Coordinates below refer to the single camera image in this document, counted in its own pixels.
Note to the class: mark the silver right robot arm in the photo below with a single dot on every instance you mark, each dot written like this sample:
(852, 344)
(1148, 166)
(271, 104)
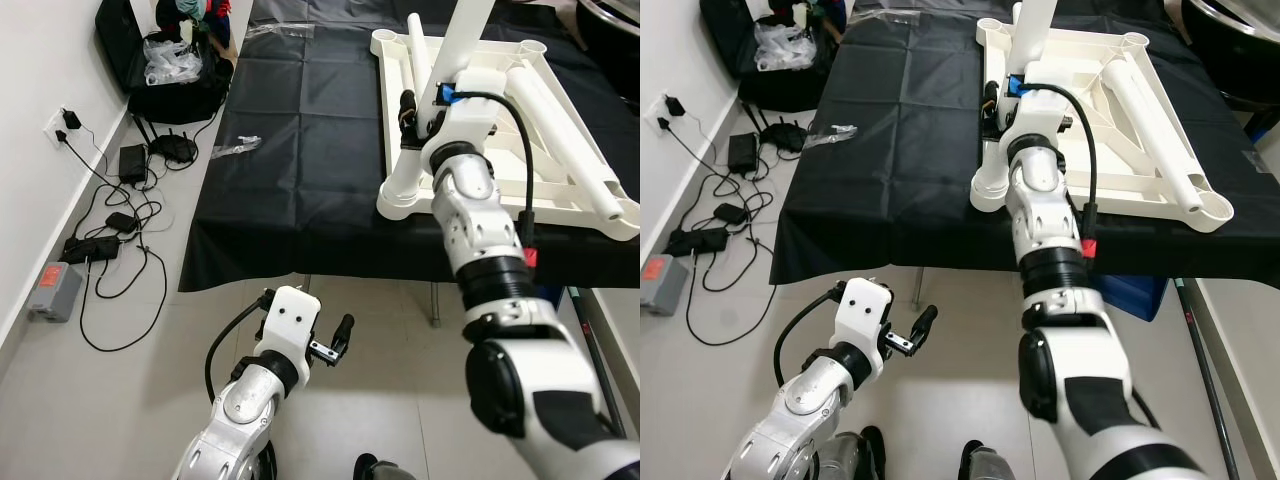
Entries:
(1045, 205)
(480, 220)

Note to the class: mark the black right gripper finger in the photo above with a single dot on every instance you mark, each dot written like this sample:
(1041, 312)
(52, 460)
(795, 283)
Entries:
(407, 105)
(992, 97)

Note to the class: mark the long black pole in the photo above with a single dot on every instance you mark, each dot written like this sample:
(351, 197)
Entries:
(595, 350)
(1200, 370)

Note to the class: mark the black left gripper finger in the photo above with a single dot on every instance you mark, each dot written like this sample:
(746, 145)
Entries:
(923, 323)
(346, 332)

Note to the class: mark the dark right robot foot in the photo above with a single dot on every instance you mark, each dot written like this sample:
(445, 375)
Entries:
(990, 463)
(383, 468)

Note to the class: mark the dark left robot foot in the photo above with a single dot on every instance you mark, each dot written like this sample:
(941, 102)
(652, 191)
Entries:
(850, 460)
(270, 465)

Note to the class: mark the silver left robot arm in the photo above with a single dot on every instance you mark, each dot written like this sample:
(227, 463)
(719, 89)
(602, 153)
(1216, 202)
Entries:
(240, 410)
(800, 405)

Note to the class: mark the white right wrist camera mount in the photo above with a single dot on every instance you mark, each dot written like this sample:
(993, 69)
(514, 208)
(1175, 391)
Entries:
(1050, 85)
(470, 125)

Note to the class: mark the white plastic children table top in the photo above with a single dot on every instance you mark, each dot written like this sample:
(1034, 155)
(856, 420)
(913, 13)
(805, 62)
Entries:
(988, 90)
(390, 100)

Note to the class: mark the small black power brick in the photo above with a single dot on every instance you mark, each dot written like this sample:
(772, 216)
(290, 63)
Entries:
(730, 213)
(122, 222)

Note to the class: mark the black power strip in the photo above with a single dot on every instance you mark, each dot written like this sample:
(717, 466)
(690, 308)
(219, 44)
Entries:
(90, 250)
(700, 242)

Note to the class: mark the black wifi router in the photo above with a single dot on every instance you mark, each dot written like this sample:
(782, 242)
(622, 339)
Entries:
(785, 138)
(175, 150)

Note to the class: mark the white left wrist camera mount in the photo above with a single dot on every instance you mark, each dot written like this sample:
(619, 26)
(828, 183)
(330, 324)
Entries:
(290, 315)
(865, 308)

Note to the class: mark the black power adapter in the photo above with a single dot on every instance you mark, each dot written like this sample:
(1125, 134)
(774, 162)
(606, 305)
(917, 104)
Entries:
(133, 165)
(742, 153)

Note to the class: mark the grey box orange label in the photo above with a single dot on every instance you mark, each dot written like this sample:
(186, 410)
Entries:
(55, 292)
(663, 285)

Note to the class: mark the flat clear plastic bag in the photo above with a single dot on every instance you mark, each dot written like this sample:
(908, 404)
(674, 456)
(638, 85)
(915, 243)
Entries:
(885, 16)
(280, 30)

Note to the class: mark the black round basin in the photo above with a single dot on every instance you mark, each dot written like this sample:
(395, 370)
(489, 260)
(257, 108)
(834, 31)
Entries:
(610, 35)
(1235, 50)

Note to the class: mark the red cloth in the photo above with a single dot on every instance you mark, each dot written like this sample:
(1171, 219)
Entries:
(218, 8)

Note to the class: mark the white wall socket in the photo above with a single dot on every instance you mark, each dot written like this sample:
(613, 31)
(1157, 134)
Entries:
(656, 116)
(50, 128)

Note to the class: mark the small clear plastic bag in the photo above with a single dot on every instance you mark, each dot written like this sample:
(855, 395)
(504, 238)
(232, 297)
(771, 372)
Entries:
(237, 146)
(832, 134)

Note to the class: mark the dark robot foot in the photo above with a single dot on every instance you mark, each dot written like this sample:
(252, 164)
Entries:
(270, 465)
(383, 468)
(850, 460)
(990, 463)

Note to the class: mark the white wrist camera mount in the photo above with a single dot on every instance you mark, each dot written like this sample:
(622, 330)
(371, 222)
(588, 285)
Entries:
(865, 308)
(290, 315)
(470, 125)
(1050, 85)

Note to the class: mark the crumpled clear plastic bag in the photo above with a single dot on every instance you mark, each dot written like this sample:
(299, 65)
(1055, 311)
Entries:
(783, 48)
(172, 62)

